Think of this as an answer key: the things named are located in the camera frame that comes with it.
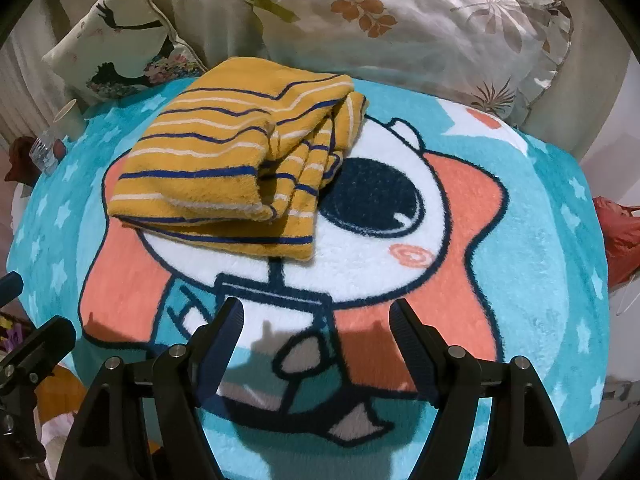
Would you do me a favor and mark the red bag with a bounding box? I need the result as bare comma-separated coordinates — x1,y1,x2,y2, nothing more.
593,196,640,288

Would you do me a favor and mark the mustard striped sweater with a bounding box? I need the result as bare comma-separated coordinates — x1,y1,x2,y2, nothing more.
107,58,368,261

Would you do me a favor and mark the beige paper cup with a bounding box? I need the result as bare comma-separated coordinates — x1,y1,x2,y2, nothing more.
52,99,86,142

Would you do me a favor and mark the turquoise star cartoon blanket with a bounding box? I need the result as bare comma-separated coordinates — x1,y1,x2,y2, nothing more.
6,81,608,479

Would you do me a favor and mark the white floral leaf pillow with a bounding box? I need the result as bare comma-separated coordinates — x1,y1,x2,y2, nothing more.
244,0,573,125

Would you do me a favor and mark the cream girl-silhouette pillow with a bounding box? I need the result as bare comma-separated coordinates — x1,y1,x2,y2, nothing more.
42,0,206,103

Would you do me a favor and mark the clear glass jar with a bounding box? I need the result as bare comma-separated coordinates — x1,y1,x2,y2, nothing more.
29,128,66,176

